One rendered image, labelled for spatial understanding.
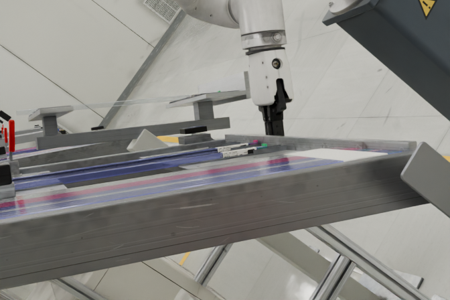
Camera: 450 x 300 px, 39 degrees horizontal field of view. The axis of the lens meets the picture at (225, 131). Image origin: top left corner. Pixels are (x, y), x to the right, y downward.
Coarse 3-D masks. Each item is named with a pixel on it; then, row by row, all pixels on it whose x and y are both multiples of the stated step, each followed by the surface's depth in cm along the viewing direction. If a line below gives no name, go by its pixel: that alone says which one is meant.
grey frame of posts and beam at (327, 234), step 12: (312, 228) 147; (324, 228) 149; (324, 240) 148; (336, 240) 151; (348, 240) 150; (348, 252) 150; (360, 252) 152; (360, 264) 152; (372, 264) 154; (372, 276) 153; (384, 276) 155; (396, 276) 155; (396, 288) 155; (408, 288) 156
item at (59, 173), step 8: (248, 144) 119; (184, 152) 116; (192, 152) 115; (200, 152) 116; (208, 152) 116; (216, 152) 117; (136, 160) 112; (144, 160) 112; (152, 160) 113; (160, 160) 113; (80, 168) 109; (88, 168) 109; (96, 168) 110; (104, 168) 110; (112, 168) 110; (24, 176) 106; (32, 176) 106; (40, 176) 106; (48, 176) 107; (56, 176) 107
